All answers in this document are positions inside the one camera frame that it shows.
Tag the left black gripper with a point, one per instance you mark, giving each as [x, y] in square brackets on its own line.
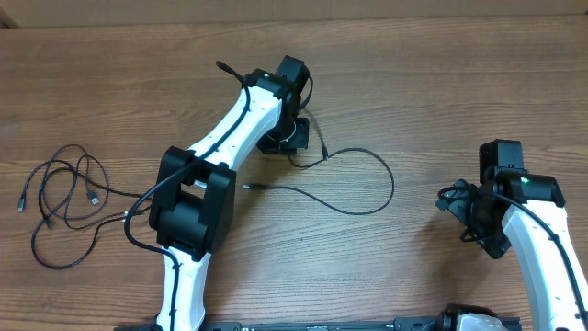
[300, 139]

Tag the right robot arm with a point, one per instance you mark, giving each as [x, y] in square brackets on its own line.
[511, 209]

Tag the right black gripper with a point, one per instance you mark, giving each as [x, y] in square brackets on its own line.
[459, 202]

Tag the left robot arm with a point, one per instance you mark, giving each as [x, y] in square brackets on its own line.
[192, 208]

